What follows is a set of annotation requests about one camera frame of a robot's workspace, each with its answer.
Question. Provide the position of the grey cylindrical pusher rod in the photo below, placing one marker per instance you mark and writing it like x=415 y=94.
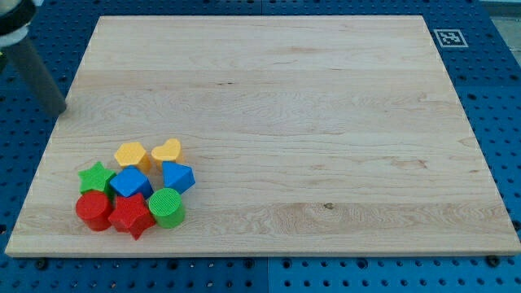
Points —
x=26 y=60

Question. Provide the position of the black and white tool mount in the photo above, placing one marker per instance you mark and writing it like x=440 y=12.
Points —
x=16 y=15

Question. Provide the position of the green star block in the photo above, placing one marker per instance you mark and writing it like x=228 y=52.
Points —
x=97 y=178

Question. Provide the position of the yellow heart block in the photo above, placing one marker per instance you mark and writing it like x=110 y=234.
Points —
x=170 y=151

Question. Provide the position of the red star block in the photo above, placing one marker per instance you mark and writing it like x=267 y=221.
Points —
x=131 y=215

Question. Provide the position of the yellow hexagon block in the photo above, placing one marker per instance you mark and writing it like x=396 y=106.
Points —
x=133 y=154

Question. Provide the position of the blue cube block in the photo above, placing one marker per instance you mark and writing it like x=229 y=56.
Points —
x=131 y=181

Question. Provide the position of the red cylinder block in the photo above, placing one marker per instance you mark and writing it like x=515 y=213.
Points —
x=94 y=208

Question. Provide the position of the blue pentagon block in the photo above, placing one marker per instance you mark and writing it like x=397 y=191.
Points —
x=177 y=176

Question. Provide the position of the green cylinder block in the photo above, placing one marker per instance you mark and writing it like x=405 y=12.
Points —
x=167 y=208

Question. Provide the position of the large wooden board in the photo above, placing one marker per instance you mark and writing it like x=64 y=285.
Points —
x=308 y=136

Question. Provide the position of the white fiducial marker tag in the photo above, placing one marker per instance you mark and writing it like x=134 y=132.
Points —
x=450 y=38

